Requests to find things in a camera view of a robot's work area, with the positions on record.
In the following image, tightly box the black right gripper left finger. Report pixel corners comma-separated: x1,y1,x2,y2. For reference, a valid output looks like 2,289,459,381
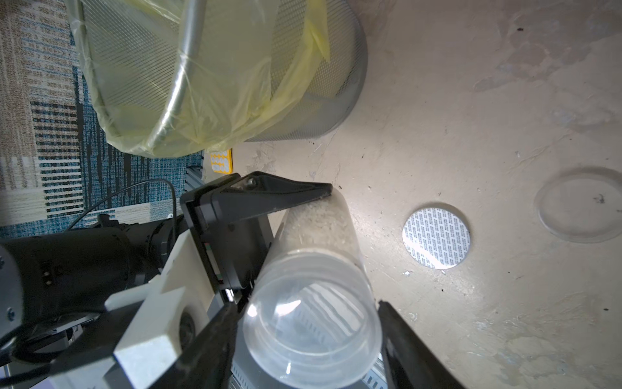
152,302,241,388

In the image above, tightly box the clear medium jar lid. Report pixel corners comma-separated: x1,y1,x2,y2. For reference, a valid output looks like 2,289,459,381
534,166,621,244

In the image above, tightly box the patterned white jar lid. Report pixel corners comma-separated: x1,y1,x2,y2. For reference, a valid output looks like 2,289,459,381
402,207,471,271

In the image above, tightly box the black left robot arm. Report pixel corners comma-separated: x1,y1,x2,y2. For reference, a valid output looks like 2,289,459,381
1,172,333,388

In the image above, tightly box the grey bin with yellow bag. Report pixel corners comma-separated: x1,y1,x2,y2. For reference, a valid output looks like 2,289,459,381
66,1,368,158

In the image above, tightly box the aluminium mounting rail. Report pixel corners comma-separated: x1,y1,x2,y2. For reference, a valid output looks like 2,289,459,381
228,357,389,389

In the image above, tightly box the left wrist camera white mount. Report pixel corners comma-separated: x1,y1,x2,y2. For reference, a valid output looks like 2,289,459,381
48,228,229,389

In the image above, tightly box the small plastic jar with rice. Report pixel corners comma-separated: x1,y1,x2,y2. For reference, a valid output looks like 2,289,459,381
242,190,382,381

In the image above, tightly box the yellow calculator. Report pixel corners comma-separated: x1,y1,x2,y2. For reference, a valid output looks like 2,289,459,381
209,149,233,174

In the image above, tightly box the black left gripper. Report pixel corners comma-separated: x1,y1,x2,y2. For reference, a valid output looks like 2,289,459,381
180,172,333,290

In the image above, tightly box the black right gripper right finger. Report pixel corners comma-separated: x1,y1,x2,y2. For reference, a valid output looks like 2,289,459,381
377,301,464,389

